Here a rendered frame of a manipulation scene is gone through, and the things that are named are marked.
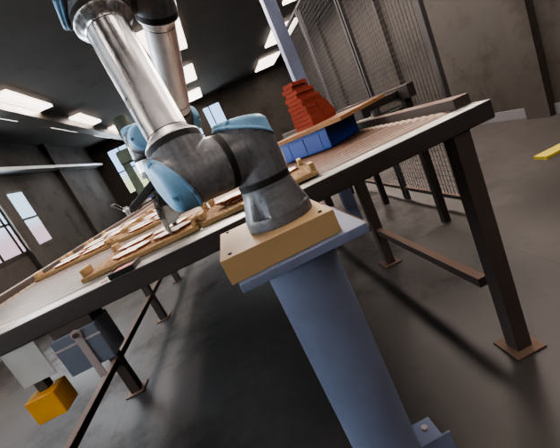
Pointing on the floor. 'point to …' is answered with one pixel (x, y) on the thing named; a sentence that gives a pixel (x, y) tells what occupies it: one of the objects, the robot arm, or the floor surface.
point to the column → (344, 345)
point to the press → (127, 154)
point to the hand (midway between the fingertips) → (172, 228)
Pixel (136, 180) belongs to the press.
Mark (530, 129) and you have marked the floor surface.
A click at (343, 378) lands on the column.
